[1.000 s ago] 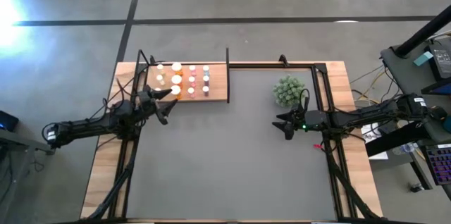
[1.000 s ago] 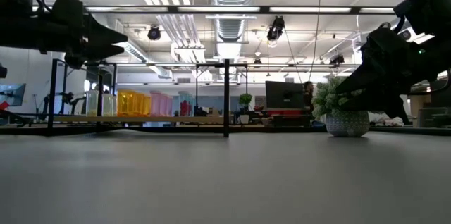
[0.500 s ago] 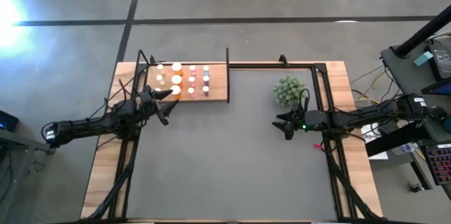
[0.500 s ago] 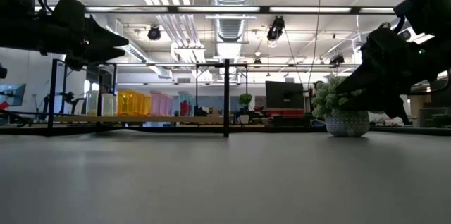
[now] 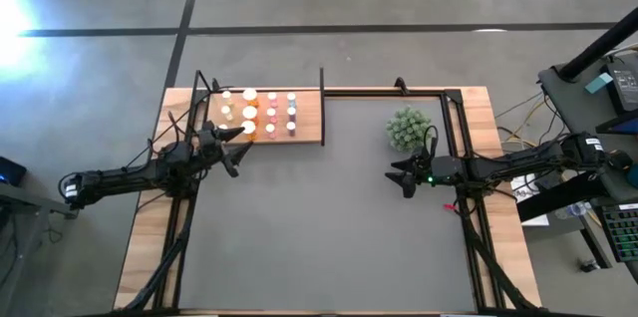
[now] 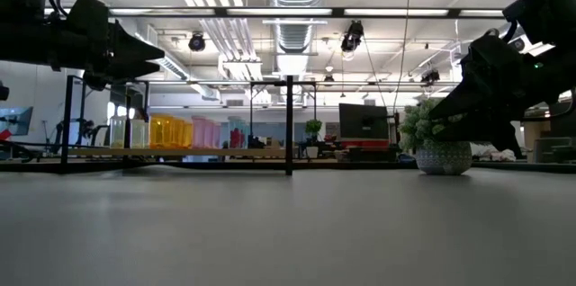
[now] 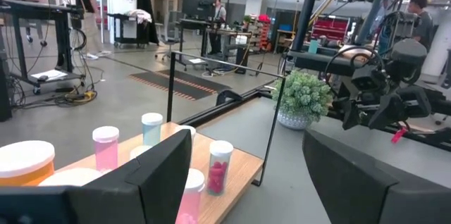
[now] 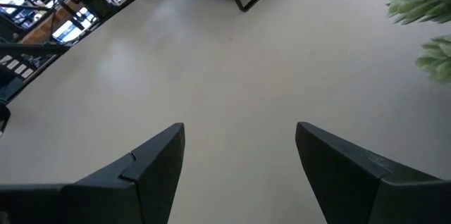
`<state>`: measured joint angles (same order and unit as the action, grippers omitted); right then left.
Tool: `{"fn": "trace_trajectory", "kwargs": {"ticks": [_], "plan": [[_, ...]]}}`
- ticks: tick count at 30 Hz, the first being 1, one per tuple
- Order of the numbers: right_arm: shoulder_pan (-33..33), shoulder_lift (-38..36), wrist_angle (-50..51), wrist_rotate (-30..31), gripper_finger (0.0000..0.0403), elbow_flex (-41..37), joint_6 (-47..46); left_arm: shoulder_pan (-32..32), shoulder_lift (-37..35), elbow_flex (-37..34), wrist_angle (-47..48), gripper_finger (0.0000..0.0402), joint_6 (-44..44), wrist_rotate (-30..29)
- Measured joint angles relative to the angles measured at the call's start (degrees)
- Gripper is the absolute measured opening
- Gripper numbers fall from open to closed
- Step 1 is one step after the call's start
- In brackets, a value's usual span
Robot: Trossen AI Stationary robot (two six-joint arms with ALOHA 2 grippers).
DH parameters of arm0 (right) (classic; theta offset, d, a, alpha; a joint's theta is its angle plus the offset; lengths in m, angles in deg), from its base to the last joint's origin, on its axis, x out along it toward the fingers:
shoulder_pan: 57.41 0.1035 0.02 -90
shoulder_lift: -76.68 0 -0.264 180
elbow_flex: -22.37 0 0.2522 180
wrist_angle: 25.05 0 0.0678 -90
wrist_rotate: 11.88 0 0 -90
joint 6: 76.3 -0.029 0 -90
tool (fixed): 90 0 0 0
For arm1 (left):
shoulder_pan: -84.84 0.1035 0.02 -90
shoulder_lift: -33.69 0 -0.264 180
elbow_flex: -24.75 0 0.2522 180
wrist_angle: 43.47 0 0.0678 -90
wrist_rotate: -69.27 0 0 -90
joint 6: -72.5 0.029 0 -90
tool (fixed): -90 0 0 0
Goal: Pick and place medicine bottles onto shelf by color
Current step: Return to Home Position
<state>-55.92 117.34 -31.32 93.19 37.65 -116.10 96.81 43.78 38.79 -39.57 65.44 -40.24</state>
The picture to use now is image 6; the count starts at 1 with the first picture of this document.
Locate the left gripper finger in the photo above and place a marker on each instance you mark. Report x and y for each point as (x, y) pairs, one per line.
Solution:
(135, 70)
(132, 50)

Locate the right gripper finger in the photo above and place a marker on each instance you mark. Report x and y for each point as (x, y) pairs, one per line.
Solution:
(486, 131)
(463, 104)

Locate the wide orange pill bottle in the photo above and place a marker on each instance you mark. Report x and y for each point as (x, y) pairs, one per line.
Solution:
(161, 132)
(178, 133)

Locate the tall pink pill bottle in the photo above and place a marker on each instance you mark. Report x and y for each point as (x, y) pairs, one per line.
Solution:
(198, 132)

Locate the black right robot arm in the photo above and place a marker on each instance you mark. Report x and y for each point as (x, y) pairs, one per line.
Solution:
(549, 7)

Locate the black ceiling spotlight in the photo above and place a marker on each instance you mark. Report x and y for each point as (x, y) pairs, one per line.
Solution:
(352, 36)
(429, 75)
(196, 42)

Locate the green artificial potted plant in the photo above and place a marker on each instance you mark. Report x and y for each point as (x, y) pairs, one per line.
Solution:
(443, 160)

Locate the black monitor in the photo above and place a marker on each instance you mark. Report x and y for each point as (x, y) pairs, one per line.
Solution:
(563, 126)
(363, 122)

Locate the monitor with lit screen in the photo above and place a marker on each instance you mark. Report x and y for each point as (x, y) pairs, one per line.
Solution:
(15, 120)

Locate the red box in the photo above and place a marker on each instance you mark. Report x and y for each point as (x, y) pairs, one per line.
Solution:
(364, 143)

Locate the small green potted plant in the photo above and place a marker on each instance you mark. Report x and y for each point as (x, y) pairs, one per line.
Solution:
(313, 135)

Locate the grey table mat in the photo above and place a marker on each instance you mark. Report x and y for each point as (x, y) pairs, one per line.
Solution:
(270, 232)

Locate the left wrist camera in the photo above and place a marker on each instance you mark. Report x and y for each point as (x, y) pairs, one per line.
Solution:
(87, 9)

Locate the wooden shelf with black frame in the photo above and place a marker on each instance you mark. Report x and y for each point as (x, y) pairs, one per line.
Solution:
(180, 152)

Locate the black aluminium rig frame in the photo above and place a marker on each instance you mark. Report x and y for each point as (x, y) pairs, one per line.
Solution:
(360, 165)

